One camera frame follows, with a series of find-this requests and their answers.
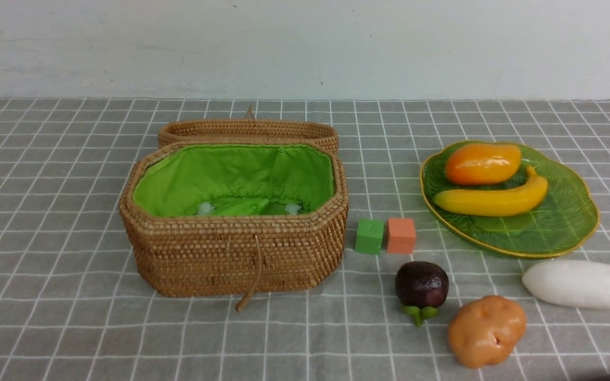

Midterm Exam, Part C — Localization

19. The yellow banana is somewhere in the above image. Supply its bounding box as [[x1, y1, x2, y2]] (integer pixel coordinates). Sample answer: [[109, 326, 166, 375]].
[[432, 166, 549, 217]]

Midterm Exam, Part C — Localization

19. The green glass leaf plate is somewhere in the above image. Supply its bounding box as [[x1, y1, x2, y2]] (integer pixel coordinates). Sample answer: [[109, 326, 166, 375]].
[[419, 141, 599, 259]]

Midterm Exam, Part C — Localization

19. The dark purple mangosteen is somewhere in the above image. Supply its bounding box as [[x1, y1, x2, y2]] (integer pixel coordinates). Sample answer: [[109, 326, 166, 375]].
[[394, 261, 450, 327]]

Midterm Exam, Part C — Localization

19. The white radish with leaves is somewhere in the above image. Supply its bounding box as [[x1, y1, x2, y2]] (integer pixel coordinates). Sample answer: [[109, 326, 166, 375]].
[[522, 260, 610, 309]]

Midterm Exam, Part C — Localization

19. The woven rattan basket lid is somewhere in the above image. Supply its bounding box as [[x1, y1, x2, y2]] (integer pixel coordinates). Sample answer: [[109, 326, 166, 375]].
[[157, 108, 339, 153]]

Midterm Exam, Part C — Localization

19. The grey checked tablecloth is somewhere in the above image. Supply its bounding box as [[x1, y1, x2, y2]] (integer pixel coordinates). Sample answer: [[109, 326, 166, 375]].
[[0, 98, 610, 380]]

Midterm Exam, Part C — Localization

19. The orange foam cube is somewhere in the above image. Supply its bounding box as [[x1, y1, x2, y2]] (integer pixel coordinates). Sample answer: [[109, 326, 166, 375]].
[[387, 217, 416, 255]]

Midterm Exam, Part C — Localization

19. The orange mango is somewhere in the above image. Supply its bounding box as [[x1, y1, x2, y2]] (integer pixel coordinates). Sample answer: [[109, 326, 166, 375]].
[[445, 143, 522, 186]]

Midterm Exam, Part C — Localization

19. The brown potato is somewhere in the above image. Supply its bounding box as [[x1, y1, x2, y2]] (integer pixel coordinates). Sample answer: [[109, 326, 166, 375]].
[[448, 295, 527, 369]]

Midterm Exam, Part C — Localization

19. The woven rattan basket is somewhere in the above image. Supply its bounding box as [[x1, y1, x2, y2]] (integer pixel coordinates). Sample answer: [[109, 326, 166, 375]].
[[119, 139, 349, 311]]

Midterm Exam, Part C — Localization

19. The green foam cube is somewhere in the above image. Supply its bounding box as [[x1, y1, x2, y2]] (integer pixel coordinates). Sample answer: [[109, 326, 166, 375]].
[[354, 219, 385, 255]]

